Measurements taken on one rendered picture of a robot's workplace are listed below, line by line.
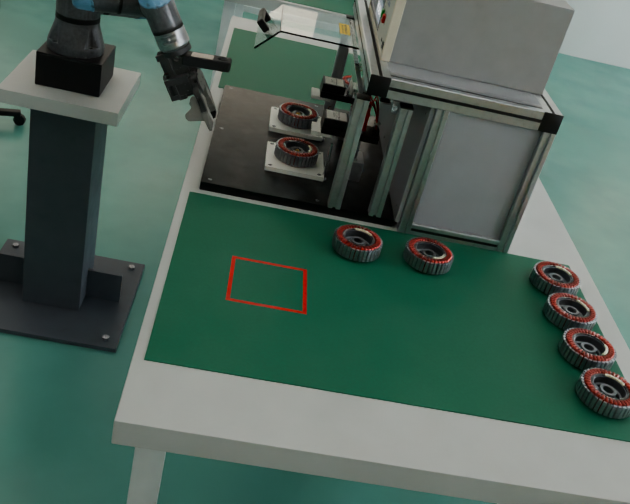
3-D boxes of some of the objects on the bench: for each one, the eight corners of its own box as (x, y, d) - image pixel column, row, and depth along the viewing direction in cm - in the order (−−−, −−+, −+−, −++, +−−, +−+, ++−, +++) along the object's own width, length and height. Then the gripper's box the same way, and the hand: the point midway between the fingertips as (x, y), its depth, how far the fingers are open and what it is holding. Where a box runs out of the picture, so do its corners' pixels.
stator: (368, 270, 178) (373, 256, 176) (323, 250, 180) (327, 236, 178) (385, 249, 187) (390, 235, 185) (342, 230, 190) (346, 217, 188)
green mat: (144, 360, 138) (144, 359, 138) (189, 191, 189) (189, 191, 189) (658, 447, 149) (658, 446, 149) (568, 265, 201) (569, 265, 201)
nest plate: (264, 170, 203) (265, 165, 202) (266, 144, 215) (267, 140, 215) (322, 181, 204) (324, 177, 204) (322, 156, 217) (323, 152, 216)
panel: (394, 221, 195) (431, 106, 180) (375, 115, 251) (402, 20, 236) (398, 222, 195) (435, 107, 180) (379, 115, 251) (406, 21, 236)
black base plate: (199, 189, 191) (200, 181, 190) (223, 91, 246) (225, 84, 245) (392, 227, 197) (394, 219, 196) (374, 122, 251) (376, 116, 250)
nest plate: (268, 130, 223) (269, 126, 222) (270, 110, 236) (271, 106, 235) (321, 141, 225) (322, 137, 224) (321, 120, 238) (322, 116, 237)
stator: (272, 163, 204) (275, 150, 202) (274, 145, 213) (277, 132, 211) (316, 172, 205) (319, 159, 203) (316, 153, 215) (319, 140, 213)
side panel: (397, 232, 195) (437, 109, 179) (396, 226, 198) (435, 104, 181) (507, 253, 199) (556, 134, 182) (504, 247, 201) (553, 129, 185)
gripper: (160, 44, 200) (192, 120, 211) (151, 62, 188) (185, 142, 199) (193, 33, 199) (223, 111, 210) (185, 52, 187) (218, 133, 198)
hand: (214, 119), depth 203 cm, fingers open, 7 cm apart
